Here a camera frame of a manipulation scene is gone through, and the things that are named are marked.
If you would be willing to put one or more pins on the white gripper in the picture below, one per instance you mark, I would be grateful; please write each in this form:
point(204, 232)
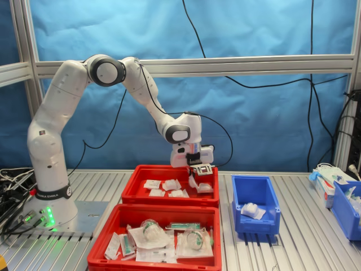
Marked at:
point(179, 158)

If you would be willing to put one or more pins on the printed white bandage packet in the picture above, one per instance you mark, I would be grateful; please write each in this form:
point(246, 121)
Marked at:
point(152, 184)
point(193, 184)

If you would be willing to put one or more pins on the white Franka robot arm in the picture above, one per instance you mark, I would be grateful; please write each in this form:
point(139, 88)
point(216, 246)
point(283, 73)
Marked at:
point(56, 113)

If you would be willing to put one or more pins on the white box with gloves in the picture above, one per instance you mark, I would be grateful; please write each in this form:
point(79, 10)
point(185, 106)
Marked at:
point(324, 192)

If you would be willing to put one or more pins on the clear blister bandage packet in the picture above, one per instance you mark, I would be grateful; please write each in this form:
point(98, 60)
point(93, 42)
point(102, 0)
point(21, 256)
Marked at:
point(251, 210)
point(170, 185)
point(205, 187)
point(178, 194)
point(156, 193)

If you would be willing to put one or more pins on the red plastic crate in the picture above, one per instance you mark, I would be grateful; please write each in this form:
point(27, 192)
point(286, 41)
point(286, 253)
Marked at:
point(169, 201)

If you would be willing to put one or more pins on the green syringe packet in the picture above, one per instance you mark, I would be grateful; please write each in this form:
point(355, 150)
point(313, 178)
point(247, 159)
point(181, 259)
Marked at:
point(128, 245)
point(183, 226)

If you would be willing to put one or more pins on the small clear syringe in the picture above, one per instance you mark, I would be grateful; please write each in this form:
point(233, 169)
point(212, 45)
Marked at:
point(211, 237)

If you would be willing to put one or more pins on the blue fabric backdrop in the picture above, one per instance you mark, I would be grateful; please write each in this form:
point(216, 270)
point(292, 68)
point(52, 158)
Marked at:
point(253, 127)

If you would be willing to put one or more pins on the blue plastic bin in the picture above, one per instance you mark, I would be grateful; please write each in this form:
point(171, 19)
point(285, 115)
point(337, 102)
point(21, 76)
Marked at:
point(253, 226)
point(342, 223)

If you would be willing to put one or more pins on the white needle packet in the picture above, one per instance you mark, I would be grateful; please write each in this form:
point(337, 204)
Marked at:
point(155, 255)

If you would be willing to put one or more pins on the flat printed paper packet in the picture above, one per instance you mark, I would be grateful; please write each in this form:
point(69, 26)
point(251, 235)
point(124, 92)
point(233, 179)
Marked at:
point(112, 245)

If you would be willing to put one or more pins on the red crate with white label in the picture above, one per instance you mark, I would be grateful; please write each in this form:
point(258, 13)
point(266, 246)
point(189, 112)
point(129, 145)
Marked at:
point(96, 261)

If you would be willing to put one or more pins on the white sealed medical packet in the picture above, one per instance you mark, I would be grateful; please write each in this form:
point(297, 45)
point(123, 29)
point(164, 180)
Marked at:
point(349, 194)

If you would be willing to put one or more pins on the white power plug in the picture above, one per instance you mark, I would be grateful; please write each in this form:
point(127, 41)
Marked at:
point(352, 168)

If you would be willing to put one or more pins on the black equipment rack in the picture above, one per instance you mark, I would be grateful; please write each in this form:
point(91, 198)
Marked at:
point(356, 146)

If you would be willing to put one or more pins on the yellow emergency stop button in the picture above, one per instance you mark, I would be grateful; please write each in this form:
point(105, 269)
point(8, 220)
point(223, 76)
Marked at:
point(2, 264)

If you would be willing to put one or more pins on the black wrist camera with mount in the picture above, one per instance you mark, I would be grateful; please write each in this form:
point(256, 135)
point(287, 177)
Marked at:
point(203, 169)

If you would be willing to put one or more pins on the aluminium profile frame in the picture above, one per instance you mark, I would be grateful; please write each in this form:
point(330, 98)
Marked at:
point(225, 66)

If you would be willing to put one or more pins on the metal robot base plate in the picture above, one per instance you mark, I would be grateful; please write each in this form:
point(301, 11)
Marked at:
point(90, 220)

